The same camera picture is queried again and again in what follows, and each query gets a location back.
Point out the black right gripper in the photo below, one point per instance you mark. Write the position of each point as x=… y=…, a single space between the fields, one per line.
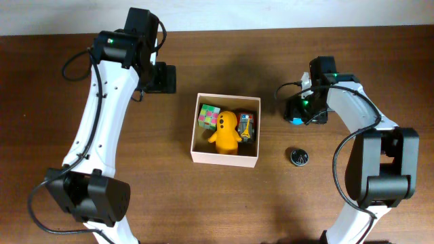
x=295 y=112

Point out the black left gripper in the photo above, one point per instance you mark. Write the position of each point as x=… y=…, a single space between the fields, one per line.
x=166 y=78

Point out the blue ball with face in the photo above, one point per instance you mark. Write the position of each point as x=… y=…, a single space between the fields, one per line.
x=296 y=121

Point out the black round spinner toy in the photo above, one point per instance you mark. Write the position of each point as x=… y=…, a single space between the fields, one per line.
x=299 y=157

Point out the pastel rubiks cube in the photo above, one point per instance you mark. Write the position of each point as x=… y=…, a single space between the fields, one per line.
x=208 y=116

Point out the red grey toy car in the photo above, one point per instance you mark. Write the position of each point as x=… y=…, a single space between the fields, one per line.
x=246 y=127

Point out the orange plush toy figure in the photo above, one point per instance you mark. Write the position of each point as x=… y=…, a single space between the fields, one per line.
x=226 y=137

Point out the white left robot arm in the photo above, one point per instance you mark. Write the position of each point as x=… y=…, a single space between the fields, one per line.
x=122 y=62

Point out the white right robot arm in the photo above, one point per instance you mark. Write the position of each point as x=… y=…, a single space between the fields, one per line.
x=374 y=168

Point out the white open cardboard box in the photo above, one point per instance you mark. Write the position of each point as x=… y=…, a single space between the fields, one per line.
x=204 y=152

